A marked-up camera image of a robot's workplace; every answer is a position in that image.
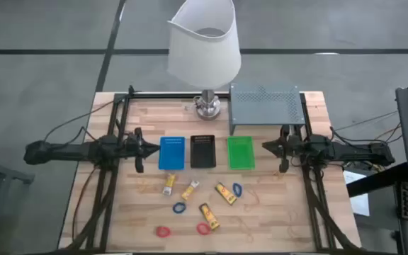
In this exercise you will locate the grey perforated metal shelf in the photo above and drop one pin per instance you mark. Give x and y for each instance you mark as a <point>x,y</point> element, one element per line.
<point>266,104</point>

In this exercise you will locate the black desk bar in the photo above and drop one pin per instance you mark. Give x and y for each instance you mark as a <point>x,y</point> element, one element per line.
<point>377,180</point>

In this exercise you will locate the black aluminium table frame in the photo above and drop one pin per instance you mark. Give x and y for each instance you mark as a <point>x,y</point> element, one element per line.
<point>161,95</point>

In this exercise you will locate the silver table lamp white shade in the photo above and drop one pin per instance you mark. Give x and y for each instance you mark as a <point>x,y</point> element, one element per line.
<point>204,60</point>

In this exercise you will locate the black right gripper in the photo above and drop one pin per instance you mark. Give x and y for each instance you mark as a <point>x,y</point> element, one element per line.
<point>285,148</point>

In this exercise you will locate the blue plastic basket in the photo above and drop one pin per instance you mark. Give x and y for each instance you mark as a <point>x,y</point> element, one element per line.
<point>172,154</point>

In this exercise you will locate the yellow rubber band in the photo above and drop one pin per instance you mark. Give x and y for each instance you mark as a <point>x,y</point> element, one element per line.
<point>249,235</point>
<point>290,226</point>
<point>144,187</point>
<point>280,173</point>
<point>257,198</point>

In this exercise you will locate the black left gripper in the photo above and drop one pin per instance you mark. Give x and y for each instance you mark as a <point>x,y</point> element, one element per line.
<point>138,148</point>

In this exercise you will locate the green plastic basket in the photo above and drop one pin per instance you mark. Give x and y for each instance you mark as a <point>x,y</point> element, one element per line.
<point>241,153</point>

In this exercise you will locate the black plastic basket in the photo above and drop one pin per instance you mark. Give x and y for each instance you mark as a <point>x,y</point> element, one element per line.
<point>203,152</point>

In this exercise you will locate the yellow Crayola crayon box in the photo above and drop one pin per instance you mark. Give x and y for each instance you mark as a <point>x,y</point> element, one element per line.
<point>190,190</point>
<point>209,216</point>
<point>225,193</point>
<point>169,184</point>

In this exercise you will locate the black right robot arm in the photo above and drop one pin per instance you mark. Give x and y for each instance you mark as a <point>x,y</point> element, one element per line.
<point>349,150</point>

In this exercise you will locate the white paper sheet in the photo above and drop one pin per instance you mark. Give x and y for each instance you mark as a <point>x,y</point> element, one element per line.
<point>361,205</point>

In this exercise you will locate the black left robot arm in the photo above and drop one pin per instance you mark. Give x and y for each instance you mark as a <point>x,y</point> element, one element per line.
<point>66,152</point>

